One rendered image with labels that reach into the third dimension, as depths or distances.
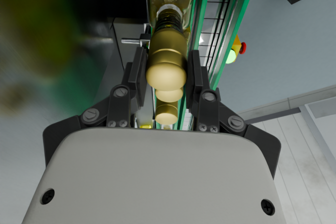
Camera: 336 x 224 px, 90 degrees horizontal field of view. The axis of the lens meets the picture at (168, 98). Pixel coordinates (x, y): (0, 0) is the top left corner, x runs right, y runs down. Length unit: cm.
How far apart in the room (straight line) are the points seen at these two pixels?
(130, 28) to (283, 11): 63
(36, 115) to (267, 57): 97
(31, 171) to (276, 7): 87
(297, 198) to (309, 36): 205
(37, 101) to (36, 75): 2
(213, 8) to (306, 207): 250
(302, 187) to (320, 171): 28
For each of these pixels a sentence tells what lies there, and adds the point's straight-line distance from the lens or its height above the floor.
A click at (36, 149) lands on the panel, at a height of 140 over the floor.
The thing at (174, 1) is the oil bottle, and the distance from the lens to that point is 21.
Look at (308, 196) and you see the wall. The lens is 272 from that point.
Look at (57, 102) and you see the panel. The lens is 22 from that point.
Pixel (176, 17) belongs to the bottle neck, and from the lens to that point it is 19.
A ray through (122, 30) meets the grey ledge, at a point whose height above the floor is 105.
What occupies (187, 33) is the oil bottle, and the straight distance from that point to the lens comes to 25.
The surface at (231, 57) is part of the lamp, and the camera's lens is 58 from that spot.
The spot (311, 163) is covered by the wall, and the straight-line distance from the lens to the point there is 279.
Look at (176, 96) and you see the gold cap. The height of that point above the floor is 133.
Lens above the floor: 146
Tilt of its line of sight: 38 degrees down
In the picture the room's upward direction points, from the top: 177 degrees counter-clockwise
